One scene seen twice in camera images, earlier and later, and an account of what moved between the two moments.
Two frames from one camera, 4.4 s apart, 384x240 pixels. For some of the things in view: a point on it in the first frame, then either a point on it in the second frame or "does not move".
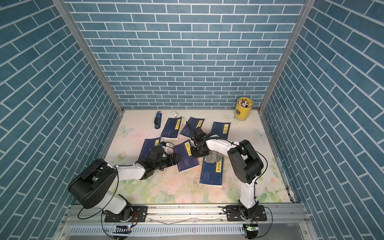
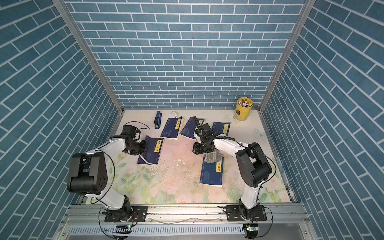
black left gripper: (169, 158) to (143, 148)
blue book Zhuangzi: (221, 129) does not move
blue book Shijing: (149, 143) does not move
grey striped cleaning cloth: (213, 156) does not move
